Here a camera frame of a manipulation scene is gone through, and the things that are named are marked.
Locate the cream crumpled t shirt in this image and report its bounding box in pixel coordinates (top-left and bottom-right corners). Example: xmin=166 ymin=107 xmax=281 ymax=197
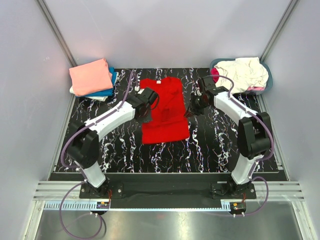
xmin=213 ymin=57 xmax=270 ymax=95

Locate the pink garment in basket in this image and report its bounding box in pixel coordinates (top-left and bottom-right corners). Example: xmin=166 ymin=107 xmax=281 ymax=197
xmin=247 ymin=86 xmax=265 ymax=93

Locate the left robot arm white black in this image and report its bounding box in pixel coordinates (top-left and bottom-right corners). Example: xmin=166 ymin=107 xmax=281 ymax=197
xmin=65 ymin=87 xmax=160 ymax=198

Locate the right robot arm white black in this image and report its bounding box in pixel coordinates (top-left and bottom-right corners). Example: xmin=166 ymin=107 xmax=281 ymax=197
xmin=184 ymin=75 xmax=274 ymax=199

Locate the left aluminium corner post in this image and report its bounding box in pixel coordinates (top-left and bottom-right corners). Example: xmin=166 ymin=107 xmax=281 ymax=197
xmin=35 ymin=0 xmax=77 ymax=67

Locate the slotted cable duct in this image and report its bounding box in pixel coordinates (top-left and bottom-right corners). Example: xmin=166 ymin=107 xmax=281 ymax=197
xmin=43 ymin=200 xmax=231 ymax=212

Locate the folded pink t shirt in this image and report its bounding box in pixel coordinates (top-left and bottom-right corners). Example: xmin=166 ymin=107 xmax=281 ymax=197
xmin=69 ymin=58 xmax=111 ymax=97

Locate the magenta garment in basket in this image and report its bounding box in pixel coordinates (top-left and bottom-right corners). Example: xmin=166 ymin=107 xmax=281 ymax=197
xmin=210 ymin=67 xmax=220 ymax=84

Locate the red t shirt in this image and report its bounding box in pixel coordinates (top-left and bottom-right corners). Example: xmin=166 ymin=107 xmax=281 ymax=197
xmin=140 ymin=77 xmax=190 ymax=145

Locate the right aluminium corner post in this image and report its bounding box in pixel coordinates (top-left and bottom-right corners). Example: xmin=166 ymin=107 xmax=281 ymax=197
xmin=260 ymin=0 xmax=300 ymax=61

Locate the aluminium corner post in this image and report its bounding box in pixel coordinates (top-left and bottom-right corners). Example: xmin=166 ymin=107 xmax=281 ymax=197
xmin=35 ymin=0 xmax=77 ymax=67
xmin=260 ymin=0 xmax=300 ymax=61

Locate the folded blue t shirt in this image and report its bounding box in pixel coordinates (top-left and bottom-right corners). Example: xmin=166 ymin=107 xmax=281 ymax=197
xmin=85 ymin=67 xmax=118 ymax=98

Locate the folded white t shirt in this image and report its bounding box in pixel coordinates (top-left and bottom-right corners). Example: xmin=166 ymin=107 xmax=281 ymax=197
xmin=69 ymin=86 xmax=108 ymax=102

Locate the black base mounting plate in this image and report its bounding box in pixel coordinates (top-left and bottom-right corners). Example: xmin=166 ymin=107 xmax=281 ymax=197
xmin=79 ymin=173 xmax=257 ymax=200

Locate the black marbled table mat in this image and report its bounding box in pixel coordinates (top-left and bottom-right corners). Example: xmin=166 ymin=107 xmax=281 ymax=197
xmin=51 ymin=67 xmax=280 ymax=174

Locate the aluminium frame rail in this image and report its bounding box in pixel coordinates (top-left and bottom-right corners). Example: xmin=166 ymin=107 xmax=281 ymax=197
xmin=33 ymin=181 xmax=304 ymax=201

